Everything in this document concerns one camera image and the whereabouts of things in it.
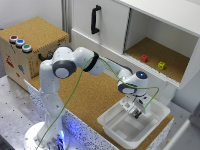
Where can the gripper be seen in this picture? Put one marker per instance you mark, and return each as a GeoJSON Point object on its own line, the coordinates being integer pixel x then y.
{"type": "Point", "coordinates": [133, 105]}

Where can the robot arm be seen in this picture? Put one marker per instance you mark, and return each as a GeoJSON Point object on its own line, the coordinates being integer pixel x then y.
{"type": "Point", "coordinates": [50, 83]}

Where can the pink block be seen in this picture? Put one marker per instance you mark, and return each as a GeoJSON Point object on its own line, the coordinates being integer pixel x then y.
{"type": "Point", "coordinates": [144, 58]}

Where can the yellow block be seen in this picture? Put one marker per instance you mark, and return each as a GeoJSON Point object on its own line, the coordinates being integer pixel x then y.
{"type": "Point", "coordinates": [161, 65]}

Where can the white plastic box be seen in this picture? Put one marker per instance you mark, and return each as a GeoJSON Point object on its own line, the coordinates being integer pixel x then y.
{"type": "Point", "coordinates": [133, 128]}

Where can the white cabinet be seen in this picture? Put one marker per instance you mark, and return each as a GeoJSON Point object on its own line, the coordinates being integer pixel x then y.
{"type": "Point", "coordinates": [160, 40]}

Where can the white sliding door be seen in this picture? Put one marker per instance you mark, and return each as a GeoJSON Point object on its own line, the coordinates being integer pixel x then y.
{"type": "Point", "coordinates": [110, 23]}

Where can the wooden drawer box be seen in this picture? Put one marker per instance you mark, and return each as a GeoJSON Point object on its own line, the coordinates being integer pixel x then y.
{"type": "Point", "coordinates": [30, 43]}

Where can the green button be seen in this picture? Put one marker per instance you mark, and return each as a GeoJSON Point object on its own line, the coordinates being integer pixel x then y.
{"type": "Point", "coordinates": [26, 47]}

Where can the blue button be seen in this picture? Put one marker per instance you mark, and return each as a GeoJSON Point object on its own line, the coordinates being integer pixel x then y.
{"type": "Point", "coordinates": [20, 42]}

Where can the red button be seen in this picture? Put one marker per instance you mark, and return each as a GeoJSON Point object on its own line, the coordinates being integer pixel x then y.
{"type": "Point", "coordinates": [13, 39]}

